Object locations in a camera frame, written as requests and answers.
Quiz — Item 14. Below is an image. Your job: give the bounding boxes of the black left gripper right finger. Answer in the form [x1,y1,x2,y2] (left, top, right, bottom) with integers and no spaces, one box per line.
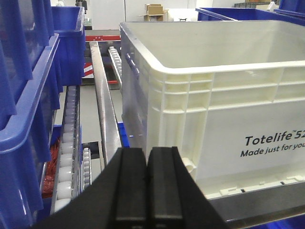
[147,147,229,229]

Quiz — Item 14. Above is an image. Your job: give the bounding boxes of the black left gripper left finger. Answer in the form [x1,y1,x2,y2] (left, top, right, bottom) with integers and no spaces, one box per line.
[32,148,147,229]

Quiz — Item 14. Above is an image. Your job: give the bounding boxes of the white plastic tote crate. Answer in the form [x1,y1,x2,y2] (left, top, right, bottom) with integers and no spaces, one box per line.
[120,20,305,198]

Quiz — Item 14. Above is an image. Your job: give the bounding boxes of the red items in bin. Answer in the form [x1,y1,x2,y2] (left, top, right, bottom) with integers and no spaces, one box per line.
[42,139,60,198]

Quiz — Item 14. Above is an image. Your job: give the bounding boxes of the open cardboard box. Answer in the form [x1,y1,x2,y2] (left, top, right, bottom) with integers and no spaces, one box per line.
[139,3,168,22]

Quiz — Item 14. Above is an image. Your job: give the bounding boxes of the white roller conveyor track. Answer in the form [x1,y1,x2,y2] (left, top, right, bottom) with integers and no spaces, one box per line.
[50,86,80,214]

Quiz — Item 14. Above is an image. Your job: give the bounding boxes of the blue bin lower shelf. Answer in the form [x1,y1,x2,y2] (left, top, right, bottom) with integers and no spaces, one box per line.
[117,122,130,147]

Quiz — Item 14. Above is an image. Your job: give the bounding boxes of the steel shelf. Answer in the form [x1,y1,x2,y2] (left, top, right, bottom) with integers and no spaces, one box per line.
[209,182,305,229]

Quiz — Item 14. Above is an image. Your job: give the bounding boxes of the near blue stacked bin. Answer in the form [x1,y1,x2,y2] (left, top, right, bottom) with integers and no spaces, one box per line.
[0,34,62,229]

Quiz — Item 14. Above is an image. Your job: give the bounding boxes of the blue stacked bin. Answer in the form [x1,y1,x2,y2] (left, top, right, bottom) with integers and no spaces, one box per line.
[0,34,62,229]
[0,0,54,128]

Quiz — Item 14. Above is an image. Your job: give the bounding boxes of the far blue bin left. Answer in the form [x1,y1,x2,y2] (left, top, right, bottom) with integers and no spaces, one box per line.
[51,6,85,86]

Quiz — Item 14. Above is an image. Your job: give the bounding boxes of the upper blue stacked bin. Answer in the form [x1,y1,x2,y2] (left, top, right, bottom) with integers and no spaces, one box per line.
[0,0,54,128]

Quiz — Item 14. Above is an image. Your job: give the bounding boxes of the far blue bin right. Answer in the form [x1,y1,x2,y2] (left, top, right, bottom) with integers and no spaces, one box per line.
[196,0,305,26]

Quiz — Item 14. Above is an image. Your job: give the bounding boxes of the steel shelf side rail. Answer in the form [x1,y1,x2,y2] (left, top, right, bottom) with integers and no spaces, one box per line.
[89,41,122,165]

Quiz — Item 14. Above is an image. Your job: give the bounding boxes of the red striped floor frame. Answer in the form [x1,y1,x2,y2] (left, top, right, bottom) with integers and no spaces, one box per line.
[81,35,122,90]

